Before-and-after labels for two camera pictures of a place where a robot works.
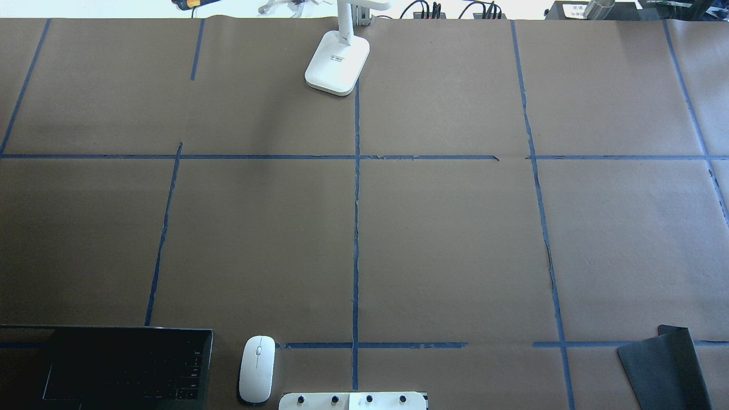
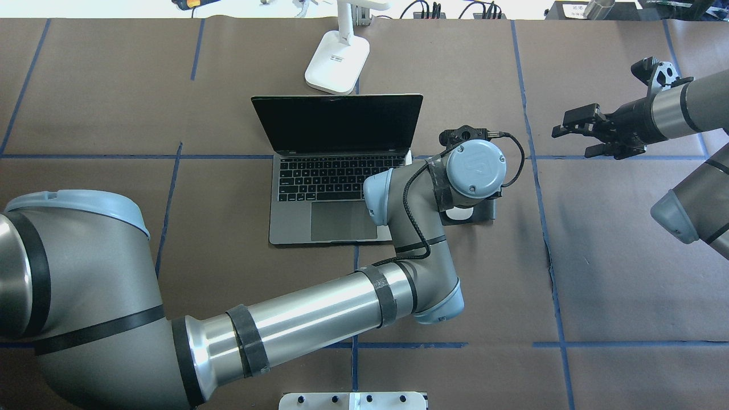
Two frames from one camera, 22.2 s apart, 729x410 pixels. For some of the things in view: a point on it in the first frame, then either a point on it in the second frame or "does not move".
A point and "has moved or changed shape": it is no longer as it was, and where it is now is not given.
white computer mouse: x=256 y=369 → x=460 y=213
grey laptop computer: x=94 y=367 has moved or changed shape
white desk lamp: x=338 y=63 does not move
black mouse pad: x=664 y=371 → x=483 y=211
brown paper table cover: x=502 y=205 does not move
